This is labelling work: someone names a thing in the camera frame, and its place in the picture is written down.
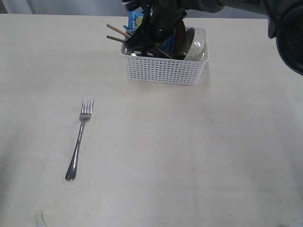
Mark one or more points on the grey speckled ceramic bowl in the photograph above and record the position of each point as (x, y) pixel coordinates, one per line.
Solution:
(194, 45)

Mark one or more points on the brown wooden chopstick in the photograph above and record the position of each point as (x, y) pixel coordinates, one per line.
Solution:
(115, 39)
(126, 35)

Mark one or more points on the brown round plate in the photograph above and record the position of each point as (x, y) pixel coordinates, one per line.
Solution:
(180, 37)

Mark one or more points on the blue chips bag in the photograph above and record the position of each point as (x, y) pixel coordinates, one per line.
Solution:
(135, 19)

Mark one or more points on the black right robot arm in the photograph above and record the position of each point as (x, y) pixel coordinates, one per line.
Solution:
(284, 22)

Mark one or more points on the white curtain backdrop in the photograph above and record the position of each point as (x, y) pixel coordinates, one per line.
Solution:
(65, 7)

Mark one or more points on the silver metal fork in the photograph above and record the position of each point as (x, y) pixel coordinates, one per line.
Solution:
(85, 116)

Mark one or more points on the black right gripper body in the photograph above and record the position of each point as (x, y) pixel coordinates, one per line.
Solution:
(160, 18)

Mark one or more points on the white perforated plastic basket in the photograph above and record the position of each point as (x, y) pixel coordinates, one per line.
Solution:
(161, 70)

